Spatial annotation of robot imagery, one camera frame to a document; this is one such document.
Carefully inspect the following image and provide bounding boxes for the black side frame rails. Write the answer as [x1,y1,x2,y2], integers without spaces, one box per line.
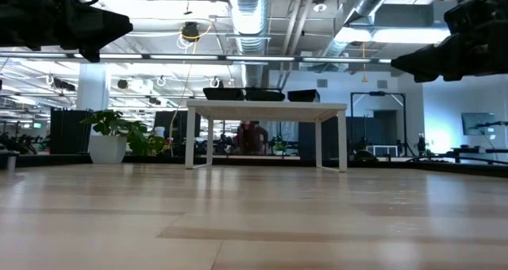
[408,160,508,179]

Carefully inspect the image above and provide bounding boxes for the black round mini plate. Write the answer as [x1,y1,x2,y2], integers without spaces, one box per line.
[244,87,287,102]

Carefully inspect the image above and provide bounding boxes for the white low shelf unit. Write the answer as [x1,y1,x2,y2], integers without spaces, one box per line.
[367,145,399,156]

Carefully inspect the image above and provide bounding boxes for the silver ribbed ventilation duct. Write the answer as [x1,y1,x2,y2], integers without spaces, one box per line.
[228,0,271,89]

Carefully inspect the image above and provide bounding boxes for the silver diagonal ventilation duct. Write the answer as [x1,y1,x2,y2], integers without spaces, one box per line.
[323,0,400,59]

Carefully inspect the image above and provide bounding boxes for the white perforated shelf table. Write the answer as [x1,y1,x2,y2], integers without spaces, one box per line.
[185,99,348,172]

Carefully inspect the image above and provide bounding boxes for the long ceiling light strip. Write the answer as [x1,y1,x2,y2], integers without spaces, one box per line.
[0,52,394,67]

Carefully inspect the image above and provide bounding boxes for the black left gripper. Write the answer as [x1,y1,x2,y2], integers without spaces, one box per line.
[39,0,134,63]

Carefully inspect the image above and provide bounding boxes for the white plant pot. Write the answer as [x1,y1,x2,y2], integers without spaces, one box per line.
[87,134,128,164]

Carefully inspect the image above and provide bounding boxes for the person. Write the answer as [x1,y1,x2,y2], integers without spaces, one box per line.
[236,121,270,156]

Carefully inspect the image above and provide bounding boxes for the black metal frame stand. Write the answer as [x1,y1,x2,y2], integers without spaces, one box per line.
[349,91,407,156]

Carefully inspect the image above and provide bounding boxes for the black ceiling device yellow cable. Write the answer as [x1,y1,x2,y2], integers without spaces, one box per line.
[180,21,202,44]

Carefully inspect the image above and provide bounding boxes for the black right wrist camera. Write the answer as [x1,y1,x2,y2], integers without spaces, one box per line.
[443,0,491,36]

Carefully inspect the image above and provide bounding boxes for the silver metal cylinder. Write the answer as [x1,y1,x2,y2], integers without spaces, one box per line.
[3,150,20,172]

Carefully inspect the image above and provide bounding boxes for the black background robot arms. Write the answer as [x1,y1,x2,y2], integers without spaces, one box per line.
[0,133,51,154]

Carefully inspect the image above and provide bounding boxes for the black partition cabinet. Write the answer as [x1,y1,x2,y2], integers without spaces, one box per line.
[50,109,93,155]

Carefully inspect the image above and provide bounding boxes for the black dome device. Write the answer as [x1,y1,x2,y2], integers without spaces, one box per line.
[353,149,378,162]

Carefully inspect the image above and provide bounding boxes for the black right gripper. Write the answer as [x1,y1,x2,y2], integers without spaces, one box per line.
[391,19,508,83]

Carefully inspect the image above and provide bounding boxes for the white building column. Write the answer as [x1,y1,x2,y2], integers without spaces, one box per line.
[76,75,109,112]

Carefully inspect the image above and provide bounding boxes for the green leafy plant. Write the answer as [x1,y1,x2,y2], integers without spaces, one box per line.
[80,109,167,157]

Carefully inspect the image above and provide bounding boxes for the black table frame rail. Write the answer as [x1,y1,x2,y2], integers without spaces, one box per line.
[0,153,414,168]

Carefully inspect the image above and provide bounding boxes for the grey monitor screen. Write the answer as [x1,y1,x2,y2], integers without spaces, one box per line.
[460,111,496,136]

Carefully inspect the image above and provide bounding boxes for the yellow hanging fixture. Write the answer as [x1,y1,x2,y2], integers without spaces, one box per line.
[361,42,368,83]

